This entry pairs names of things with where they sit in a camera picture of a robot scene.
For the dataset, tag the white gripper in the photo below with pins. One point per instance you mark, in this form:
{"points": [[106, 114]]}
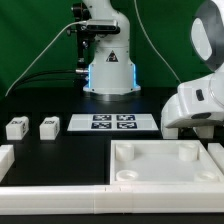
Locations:
{"points": [[189, 112]]}

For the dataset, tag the white square tabletop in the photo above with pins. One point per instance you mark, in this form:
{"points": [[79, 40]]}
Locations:
{"points": [[162, 162]]}

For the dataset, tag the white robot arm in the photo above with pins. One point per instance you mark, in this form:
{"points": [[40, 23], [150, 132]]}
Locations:
{"points": [[112, 73]]}

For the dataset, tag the white right obstacle bar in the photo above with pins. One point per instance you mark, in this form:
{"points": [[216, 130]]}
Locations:
{"points": [[216, 151]]}

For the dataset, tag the white obstacle bar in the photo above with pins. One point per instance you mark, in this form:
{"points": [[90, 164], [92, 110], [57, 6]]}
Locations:
{"points": [[195, 198], [6, 159], [216, 151]]}

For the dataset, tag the white front obstacle bar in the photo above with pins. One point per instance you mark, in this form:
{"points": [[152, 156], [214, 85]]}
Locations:
{"points": [[195, 198]]}

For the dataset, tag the white left obstacle bar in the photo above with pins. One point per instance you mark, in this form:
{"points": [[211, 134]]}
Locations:
{"points": [[6, 159]]}

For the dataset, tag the white marker base plate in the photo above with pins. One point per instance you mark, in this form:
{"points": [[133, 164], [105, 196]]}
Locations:
{"points": [[112, 122]]}

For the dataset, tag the grey camera on mount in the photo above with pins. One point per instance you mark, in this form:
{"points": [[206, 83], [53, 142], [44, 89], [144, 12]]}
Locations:
{"points": [[101, 26]]}

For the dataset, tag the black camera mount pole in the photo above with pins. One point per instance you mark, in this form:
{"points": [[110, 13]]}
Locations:
{"points": [[80, 13]]}

